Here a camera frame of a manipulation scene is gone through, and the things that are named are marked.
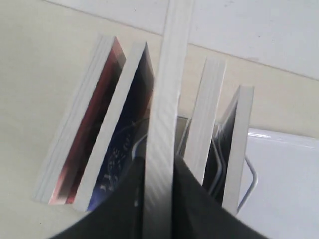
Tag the blue moon cover book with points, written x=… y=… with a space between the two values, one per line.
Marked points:
x=124 y=115

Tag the black spine book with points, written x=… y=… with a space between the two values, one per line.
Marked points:
x=224 y=168

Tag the white wire book rack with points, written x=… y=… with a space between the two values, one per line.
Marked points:
x=129 y=141

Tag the pink spine book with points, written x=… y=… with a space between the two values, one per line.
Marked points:
x=62 y=163

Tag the grey spine book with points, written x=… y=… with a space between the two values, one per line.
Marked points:
x=203 y=117

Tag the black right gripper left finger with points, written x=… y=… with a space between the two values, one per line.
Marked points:
x=118 y=217

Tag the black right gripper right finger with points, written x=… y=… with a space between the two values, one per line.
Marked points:
x=195 y=215

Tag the dark brown spine book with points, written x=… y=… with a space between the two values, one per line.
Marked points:
x=159 y=160

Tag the white plastic tray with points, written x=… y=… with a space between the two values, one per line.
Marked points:
x=284 y=204

